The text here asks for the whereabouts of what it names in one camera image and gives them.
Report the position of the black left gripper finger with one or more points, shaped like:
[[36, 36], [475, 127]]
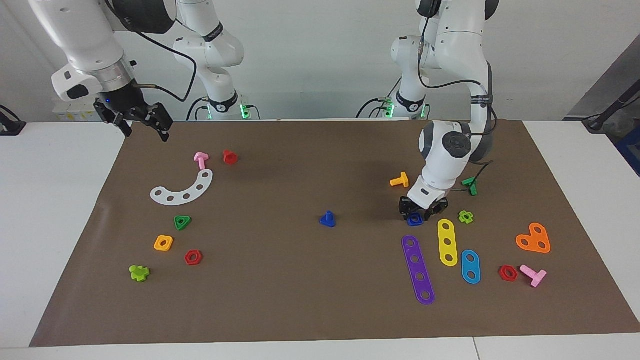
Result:
[[405, 215], [430, 216]]

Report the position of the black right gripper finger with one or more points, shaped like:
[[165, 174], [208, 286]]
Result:
[[162, 120], [124, 125]]

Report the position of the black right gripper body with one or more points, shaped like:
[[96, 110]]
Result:
[[122, 105]]

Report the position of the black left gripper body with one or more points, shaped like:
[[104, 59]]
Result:
[[404, 204]]

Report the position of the dark blue square plastic nut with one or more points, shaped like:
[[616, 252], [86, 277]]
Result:
[[410, 222]]

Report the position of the blue triangle-head plastic screw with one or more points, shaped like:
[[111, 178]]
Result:
[[328, 221]]

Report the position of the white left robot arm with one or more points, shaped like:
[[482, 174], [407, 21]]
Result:
[[450, 165]]

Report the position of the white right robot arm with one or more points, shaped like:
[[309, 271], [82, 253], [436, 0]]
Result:
[[80, 30]]

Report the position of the orange plastic screw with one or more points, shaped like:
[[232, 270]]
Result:
[[400, 181]]

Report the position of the green cross-shaped plastic nut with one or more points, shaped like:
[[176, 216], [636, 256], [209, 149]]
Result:
[[470, 217]]

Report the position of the dark green plastic screw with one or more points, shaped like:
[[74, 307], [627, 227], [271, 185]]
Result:
[[472, 187]]

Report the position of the pink plastic screw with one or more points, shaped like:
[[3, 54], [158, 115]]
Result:
[[201, 161], [535, 276]]

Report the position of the red plastic screw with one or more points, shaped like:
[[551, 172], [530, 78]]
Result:
[[230, 158]]

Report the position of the red hexagonal plastic nut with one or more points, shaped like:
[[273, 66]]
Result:
[[501, 273], [187, 258]]

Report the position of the green triangular plastic nut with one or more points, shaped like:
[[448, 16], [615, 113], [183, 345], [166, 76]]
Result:
[[188, 218]]

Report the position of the orange square plastic nut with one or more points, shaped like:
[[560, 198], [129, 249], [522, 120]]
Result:
[[157, 247]]

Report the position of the lime cross-head plastic screw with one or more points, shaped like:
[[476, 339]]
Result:
[[139, 274]]

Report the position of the yellow three-hole plastic plate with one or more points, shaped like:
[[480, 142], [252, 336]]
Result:
[[447, 235]]

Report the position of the yellow labelled white box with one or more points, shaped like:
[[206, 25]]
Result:
[[75, 115]]

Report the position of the purple four-hole plastic plate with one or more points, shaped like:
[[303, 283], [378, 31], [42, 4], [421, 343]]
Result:
[[418, 268]]

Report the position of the blue two-hole plastic plate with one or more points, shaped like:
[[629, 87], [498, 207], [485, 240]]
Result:
[[470, 267]]

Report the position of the white curved five-hole plate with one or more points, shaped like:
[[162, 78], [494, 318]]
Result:
[[192, 193]]

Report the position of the orange heart-shaped plastic plate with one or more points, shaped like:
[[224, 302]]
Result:
[[534, 240]]

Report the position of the brown table mat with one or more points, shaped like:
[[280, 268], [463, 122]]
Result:
[[300, 280]]

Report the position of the black stand pole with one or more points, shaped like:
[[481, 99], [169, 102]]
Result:
[[607, 110]]

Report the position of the blue box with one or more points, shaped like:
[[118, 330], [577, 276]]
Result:
[[631, 155]]

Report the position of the black clamp mount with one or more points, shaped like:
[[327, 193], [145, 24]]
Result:
[[10, 125]]

